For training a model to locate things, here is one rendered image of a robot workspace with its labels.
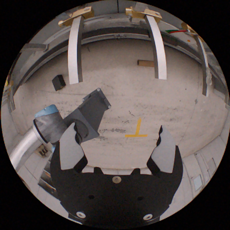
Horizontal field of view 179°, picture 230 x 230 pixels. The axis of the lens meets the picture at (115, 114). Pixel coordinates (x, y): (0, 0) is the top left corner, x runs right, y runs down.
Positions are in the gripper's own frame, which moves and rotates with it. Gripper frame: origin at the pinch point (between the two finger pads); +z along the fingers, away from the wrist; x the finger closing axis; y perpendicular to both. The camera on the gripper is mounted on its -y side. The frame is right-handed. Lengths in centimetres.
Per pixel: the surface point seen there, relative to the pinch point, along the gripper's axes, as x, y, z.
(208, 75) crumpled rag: 36.6, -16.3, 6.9
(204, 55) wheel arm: 35.0, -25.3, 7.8
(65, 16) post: -17.7, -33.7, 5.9
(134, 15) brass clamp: 5.3, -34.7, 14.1
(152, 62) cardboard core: 39, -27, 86
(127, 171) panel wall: 33, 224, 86
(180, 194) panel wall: 188, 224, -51
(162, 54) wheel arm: 12.7, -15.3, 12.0
